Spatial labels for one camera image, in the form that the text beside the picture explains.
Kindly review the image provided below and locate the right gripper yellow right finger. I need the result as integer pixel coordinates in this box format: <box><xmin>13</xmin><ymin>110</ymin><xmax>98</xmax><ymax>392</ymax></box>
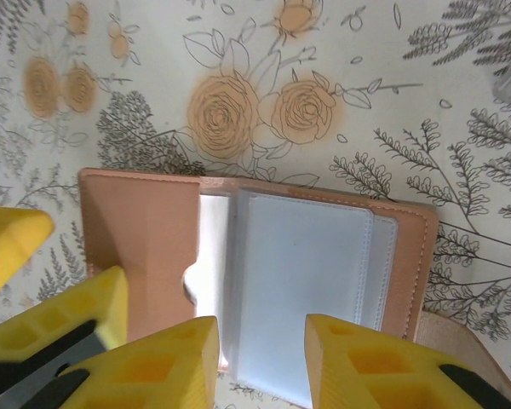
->
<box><xmin>304</xmin><ymin>313</ymin><xmax>511</xmax><ymax>409</ymax></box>

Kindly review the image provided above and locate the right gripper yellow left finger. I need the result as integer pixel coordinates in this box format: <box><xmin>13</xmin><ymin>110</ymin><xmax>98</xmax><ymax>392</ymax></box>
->
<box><xmin>8</xmin><ymin>314</ymin><xmax>221</xmax><ymax>409</ymax></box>

